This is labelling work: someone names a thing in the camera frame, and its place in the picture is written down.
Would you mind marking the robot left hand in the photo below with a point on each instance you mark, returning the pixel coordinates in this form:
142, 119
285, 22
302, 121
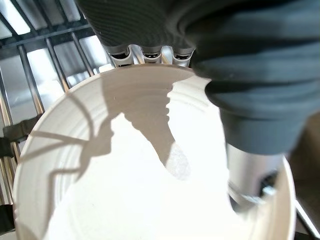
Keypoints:
250, 62

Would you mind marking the white ceramic plate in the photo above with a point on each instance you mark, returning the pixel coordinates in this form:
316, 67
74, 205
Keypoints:
140, 162

